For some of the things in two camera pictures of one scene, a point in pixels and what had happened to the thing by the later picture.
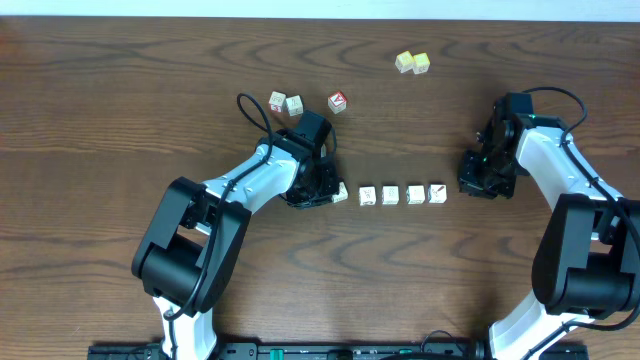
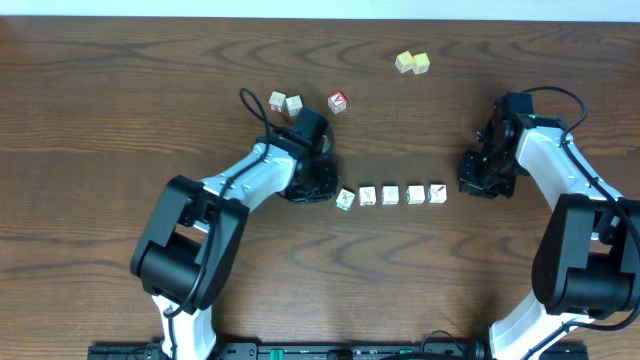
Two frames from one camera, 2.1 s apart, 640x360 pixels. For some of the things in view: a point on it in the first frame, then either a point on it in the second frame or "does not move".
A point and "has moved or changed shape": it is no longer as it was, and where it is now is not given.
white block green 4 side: (343, 193) has moved or changed shape
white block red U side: (390, 194) does not move
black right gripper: (469, 181) does not move
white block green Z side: (415, 194) does not move
